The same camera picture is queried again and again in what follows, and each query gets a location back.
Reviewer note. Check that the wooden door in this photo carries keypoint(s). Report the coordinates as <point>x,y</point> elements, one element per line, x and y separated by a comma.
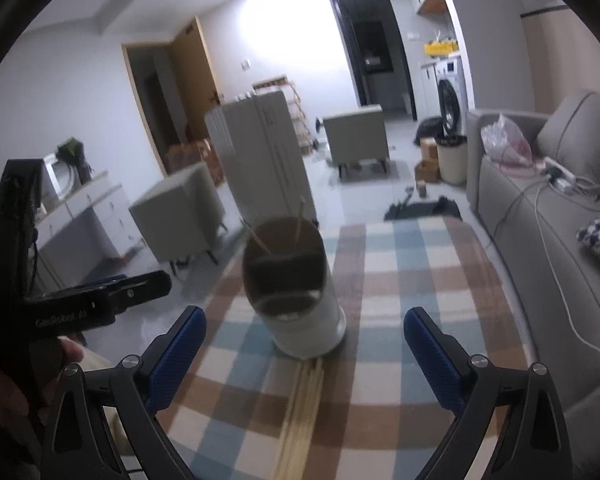
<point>197,80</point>

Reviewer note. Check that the wooden rack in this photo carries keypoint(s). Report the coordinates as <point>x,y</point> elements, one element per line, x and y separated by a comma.
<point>300,120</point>

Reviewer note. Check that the white washing machine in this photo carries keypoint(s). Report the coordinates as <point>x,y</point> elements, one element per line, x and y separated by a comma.
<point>452,95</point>

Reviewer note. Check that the black framed glass door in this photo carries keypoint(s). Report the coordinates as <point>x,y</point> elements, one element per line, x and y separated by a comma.
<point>375,50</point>

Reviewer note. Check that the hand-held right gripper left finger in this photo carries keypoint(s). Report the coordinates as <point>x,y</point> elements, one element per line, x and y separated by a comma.
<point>177,360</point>

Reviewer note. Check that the person's left hand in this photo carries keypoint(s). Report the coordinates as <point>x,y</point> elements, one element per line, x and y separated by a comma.
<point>70,351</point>

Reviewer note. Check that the grey cube ottoman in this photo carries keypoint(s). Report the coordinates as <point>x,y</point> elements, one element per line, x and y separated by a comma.
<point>179,215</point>

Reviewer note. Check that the grey sofa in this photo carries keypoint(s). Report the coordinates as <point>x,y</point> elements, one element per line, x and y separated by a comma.
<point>530,260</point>

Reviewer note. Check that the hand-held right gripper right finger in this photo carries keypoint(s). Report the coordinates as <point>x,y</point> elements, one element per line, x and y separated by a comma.
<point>432,360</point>

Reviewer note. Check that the white countertop appliance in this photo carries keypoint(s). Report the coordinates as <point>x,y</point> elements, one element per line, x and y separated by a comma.
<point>57,182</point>

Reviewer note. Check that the plaid blue brown tablecloth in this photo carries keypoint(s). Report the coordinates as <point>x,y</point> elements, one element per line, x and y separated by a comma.
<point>395,270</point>

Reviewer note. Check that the wooden chopstick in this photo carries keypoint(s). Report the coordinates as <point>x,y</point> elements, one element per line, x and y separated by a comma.
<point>257,239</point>

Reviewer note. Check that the green potted plant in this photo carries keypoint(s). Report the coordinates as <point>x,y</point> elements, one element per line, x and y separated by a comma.
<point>72,152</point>

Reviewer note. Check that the white drawer cabinet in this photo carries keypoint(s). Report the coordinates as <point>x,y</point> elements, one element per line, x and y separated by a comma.
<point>94,220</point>

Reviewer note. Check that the white cylindrical utensil holder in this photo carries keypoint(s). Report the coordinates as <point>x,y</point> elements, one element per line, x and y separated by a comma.
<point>307,330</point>

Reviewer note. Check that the tall white box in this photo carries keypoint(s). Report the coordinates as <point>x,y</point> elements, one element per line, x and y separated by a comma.
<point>260,160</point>

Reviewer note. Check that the bundle of wooden chopsticks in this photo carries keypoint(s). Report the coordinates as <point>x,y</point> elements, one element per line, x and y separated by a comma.
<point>300,420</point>

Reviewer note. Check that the grey stool with legs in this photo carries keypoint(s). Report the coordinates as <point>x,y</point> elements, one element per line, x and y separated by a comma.
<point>355,135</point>

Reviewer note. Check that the white power strip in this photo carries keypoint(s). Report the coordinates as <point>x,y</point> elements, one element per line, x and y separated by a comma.
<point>560,172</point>

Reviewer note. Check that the beige trash bin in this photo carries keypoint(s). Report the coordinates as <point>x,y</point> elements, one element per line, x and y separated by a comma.
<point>452,160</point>

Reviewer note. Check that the small cardboard box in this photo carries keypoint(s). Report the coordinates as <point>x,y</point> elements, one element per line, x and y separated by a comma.
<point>427,172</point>
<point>429,150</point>

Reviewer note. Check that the black plastic bag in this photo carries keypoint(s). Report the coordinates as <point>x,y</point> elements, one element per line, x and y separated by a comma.
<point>429,127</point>

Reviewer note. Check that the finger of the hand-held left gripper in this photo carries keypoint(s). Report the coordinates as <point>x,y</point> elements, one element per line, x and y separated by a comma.
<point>139,285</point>

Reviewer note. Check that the yellow crate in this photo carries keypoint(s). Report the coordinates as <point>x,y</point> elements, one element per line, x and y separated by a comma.
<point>442,48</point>

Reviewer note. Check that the pink plastic bag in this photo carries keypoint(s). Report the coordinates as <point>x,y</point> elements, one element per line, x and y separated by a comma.
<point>505,142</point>

